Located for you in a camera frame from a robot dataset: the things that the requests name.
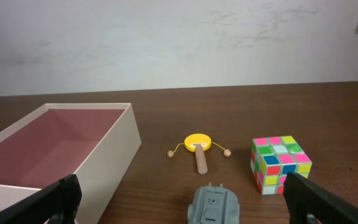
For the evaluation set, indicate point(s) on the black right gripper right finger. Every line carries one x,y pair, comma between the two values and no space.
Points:
307,202

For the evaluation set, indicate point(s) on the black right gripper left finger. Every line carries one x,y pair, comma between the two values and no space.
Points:
56,204

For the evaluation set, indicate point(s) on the colourful puzzle cube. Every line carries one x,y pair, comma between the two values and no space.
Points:
273,158

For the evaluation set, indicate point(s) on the grey yellow toy car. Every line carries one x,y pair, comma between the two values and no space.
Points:
214,205

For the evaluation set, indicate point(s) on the yellow wooden rattle drum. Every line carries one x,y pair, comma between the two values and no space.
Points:
199,143

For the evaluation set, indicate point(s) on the white cardboard box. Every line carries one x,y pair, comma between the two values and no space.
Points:
94,141

